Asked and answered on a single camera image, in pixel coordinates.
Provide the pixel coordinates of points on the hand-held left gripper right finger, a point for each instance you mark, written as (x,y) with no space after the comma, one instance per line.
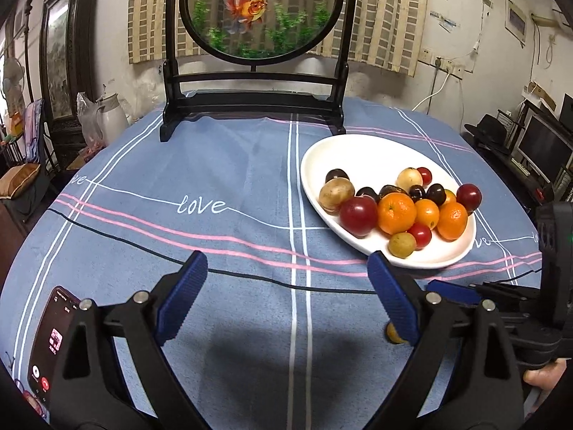
(394,300)

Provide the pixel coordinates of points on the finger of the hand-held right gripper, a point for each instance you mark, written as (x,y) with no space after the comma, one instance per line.
(452,291)

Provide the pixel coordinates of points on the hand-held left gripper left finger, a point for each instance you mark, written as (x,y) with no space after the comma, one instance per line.
(179,295)

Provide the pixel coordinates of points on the small yellow plum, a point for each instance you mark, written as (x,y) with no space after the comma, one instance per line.
(401,245)
(393,335)

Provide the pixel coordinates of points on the small orange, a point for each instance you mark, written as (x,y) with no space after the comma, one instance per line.
(426,214)

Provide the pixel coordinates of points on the large orange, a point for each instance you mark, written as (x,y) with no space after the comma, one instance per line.
(396,213)

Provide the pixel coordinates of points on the red plum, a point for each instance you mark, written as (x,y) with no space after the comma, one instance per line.
(469,197)
(358,217)

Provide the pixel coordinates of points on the dark purple plum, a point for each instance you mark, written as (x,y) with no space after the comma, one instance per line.
(336,175)
(435,194)
(417,193)
(367,193)

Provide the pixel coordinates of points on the wrinkled dark date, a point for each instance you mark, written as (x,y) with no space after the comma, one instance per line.
(391,189)

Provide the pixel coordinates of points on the brown kiwi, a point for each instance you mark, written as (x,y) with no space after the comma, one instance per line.
(335,195)

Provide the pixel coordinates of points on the white oval plate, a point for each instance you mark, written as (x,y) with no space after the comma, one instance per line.
(371,156)

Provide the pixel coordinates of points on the person's right hand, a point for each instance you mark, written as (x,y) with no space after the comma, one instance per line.
(548,376)

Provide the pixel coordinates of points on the small red cherry tomato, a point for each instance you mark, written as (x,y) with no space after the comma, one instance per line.
(425,174)

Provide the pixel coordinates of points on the pale yellow plum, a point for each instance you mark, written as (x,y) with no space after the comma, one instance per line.
(408,178)

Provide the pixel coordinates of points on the computer monitor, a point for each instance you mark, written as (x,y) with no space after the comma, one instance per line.
(544,145)

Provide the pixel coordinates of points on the smartphone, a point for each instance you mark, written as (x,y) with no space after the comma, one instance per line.
(49,336)

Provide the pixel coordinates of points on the blue plaid tablecloth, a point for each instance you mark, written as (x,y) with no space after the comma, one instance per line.
(224,161)

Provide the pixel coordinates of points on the black hat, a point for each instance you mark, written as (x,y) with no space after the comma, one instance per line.
(488,128)

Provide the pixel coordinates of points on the white kettle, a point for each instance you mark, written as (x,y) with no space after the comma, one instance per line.
(113,118)

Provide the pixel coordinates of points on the brown cushion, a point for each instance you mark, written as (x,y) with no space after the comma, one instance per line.
(20,180)

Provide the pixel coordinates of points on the clear plastic bag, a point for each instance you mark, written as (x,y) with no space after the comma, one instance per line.
(86,121)

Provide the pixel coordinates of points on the purple cloth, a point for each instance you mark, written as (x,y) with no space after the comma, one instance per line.
(33,125)

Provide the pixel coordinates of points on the dark wooden cabinet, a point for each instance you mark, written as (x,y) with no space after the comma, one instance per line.
(58,62)

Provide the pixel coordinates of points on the white standing fan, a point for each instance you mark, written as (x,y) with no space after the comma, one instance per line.
(11,74)

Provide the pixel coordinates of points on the checked window curtain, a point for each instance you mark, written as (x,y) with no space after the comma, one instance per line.
(394,18)

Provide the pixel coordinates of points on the round goldfish screen black stand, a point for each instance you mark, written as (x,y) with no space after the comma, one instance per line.
(264,9)

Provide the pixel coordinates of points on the white wall outlet strip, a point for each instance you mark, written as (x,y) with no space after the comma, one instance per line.
(443,63)

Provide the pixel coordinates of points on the framed wall notice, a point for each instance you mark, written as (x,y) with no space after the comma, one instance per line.
(515,20)

